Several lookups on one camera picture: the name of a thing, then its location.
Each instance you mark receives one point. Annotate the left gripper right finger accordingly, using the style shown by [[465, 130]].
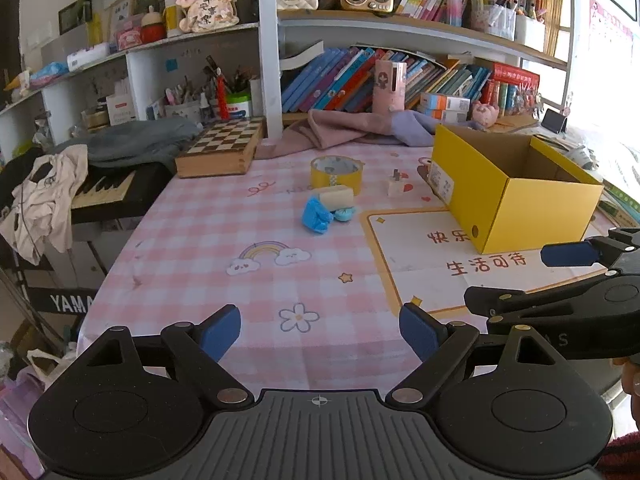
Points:
[[442, 350]]

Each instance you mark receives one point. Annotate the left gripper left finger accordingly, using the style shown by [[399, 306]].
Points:
[[196, 351]]

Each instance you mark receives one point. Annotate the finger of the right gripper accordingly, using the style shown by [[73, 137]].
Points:
[[585, 253]]

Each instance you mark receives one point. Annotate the blue packet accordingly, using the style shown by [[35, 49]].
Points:
[[316, 218]]

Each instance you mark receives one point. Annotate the beige cylindrical roll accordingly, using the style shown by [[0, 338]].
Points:
[[336, 197]]

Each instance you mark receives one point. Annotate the person's right hand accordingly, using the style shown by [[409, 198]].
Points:
[[630, 382]]

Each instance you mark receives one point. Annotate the yellow cardboard box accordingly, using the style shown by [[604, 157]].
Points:
[[511, 192]]

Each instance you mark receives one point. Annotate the pink checkered tablecloth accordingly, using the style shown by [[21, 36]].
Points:
[[319, 311]]

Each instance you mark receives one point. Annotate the light blue toy clock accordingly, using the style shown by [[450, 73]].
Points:
[[344, 215]]

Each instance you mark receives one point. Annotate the pink pig plush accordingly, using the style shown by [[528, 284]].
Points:
[[485, 115]]

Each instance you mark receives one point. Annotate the black keyboard piano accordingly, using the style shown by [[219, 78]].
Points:
[[105, 211]]

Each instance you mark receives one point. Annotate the red book set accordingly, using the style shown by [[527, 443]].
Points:
[[511, 89]]

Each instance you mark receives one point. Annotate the orange white medicine boxes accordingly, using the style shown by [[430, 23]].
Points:
[[444, 108]]

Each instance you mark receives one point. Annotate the wooden chess board box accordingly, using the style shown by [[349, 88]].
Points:
[[224, 149]]

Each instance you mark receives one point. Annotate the cream shirt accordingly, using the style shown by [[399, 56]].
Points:
[[41, 209]]

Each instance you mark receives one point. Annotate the lavender cloth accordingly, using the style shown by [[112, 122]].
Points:
[[414, 129]]

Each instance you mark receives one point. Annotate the yellow tape roll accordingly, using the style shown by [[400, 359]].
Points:
[[331, 170]]

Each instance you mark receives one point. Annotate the grey garment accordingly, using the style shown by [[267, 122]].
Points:
[[137, 143]]

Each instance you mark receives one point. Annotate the white bookshelf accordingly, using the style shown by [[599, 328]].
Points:
[[263, 37]]

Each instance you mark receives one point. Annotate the white pen holder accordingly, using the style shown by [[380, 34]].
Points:
[[190, 110]]

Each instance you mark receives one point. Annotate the red bottle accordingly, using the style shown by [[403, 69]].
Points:
[[221, 96]]

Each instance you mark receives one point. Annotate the pink cylindrical box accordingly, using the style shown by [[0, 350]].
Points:
[[389, 87]]

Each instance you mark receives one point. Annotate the green lid white jar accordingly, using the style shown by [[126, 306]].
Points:
[[239, 104]]

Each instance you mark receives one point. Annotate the pink cloth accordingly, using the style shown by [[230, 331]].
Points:
[[324, 129]]

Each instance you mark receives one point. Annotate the row of leaning books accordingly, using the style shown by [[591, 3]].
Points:
[[373, 79]]

